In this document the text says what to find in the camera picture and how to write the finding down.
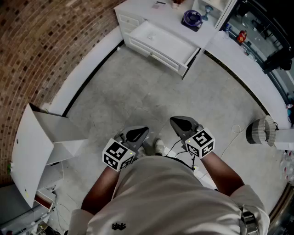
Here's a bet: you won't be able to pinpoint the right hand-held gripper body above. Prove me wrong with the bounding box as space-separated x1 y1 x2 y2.
180 123 215 159

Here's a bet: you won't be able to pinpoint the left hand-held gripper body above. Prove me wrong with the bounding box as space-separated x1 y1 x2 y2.
102 134 140 172

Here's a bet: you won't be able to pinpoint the white drawer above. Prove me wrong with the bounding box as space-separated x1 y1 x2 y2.
128 21 200 77

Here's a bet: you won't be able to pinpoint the person's right forearm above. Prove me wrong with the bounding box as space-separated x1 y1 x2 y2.
201 150 245 197

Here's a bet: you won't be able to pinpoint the person's left forearm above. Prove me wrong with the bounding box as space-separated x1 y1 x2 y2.
80 164 121 215

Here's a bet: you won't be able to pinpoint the person's right shoe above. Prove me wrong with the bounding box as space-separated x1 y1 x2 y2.
155 138 165 154

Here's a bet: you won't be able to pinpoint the person's beige shirt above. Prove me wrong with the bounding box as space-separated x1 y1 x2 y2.
66 156 271 235

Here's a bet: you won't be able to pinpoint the red and white box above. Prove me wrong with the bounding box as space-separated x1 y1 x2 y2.
34 189 56 209

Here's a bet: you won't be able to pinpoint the white open box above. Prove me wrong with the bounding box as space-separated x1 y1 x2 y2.
11 103 89 209

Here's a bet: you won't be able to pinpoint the clear plastic bottles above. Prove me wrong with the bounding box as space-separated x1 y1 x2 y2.
279 150 294 184

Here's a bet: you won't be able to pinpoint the teal bottle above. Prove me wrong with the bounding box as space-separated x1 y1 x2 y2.
286 103 294 128

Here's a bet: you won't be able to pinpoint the red bottle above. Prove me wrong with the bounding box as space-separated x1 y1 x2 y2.
237 30 248 44

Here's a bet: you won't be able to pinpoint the black and purple fan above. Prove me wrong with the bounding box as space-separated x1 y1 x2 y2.
181 9 204 32

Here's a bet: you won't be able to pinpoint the white dresser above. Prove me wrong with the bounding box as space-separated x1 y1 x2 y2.
113 0 230 80

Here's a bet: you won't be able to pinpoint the black glass table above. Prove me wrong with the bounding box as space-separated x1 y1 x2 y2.
220 0 294 74

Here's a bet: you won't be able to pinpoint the blue goblet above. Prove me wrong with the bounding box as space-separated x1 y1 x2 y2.
201 5 214 21

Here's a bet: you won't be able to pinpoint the white shelf unit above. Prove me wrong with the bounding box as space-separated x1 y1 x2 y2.
192 0 238 32

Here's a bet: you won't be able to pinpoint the grey panel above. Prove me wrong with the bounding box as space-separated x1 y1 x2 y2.
0 183 35 230

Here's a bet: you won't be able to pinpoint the white paper card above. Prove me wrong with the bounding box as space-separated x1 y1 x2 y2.
151 0 166 10

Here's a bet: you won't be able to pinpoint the black cable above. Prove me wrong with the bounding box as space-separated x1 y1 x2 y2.
165 138 196 172

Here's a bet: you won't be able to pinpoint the white cable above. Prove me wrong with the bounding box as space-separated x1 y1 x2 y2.
220 123 249 159

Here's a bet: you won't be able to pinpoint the white pedestal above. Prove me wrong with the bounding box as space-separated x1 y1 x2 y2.
274 128 294 151

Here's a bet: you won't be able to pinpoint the grey shoulder strap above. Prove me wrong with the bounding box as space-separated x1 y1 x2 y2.
238 206 260 235

